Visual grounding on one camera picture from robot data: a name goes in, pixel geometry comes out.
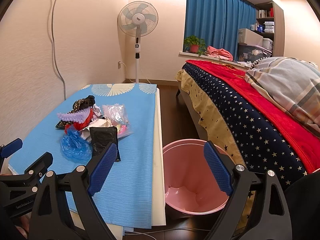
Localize striped grey quilt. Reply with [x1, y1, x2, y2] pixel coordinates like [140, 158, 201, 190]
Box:
[245, 57, 319, 137]

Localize purple foam netting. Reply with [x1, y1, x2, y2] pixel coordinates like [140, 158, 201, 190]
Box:
[57, 107, 91, 124]

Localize clear bubble wrap bag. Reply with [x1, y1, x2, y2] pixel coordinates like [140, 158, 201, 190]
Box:
[102, 104, 133, 139]

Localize black cloth pouch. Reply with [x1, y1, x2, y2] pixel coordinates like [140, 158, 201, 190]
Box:
[90, 126, 121, 162]

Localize crumpled white paper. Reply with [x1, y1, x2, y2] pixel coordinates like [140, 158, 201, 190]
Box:
[80, 119, 111, 142]

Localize white wall socket plug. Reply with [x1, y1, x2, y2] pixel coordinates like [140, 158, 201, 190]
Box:
[118, 61, 126, 69]

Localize pink folded clothes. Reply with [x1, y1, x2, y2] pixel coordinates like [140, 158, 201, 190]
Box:
[206, 46, 233, 61]

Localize pink plastic trash bin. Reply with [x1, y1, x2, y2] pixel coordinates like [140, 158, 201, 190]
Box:
[163, 139, 228, 215]

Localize red blanket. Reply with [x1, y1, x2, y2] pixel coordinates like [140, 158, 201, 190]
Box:
[186, 60, 319, 174]

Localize black floral scrunchie cloth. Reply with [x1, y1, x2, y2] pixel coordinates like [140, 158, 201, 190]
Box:
[55, 95, 95, 129]

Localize grey wall cable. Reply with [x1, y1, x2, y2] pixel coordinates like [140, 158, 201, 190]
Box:
[50, 0, 67, 100]

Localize white cardboard box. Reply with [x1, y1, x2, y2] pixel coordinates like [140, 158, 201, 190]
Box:
[238, 28, 263, 47]

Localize navy star bedsheet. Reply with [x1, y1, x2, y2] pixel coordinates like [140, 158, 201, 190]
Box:
[182, 63, 308, 188]

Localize potted green plant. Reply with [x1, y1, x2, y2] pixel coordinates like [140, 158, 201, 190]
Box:
[184, 35, 207, 55]

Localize dark storage container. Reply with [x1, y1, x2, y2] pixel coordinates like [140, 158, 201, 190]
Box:
[238, 44, 272, 62]

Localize blue plastic bag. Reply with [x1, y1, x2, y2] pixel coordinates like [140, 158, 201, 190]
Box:
[60, 126, 92, 163]

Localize blue patterned tablecloth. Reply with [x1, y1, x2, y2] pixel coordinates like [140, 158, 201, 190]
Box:
[9, 83, 156, 229]

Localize white standing fan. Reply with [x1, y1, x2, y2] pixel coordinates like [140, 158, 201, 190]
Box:
[117, 1, 158, 83]

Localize red plastic bag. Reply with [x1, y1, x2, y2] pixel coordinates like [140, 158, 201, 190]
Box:
[65, 115, 92, 134]

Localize blue window curtain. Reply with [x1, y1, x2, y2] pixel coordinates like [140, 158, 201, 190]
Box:
[184, 0, 256, 58]

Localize wooden bookshelf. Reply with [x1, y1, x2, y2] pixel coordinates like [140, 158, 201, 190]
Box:
[254, 2, 285, 56]

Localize yellow star bed skirt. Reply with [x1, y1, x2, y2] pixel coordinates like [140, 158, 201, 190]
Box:
[176, 69, 245, 165]

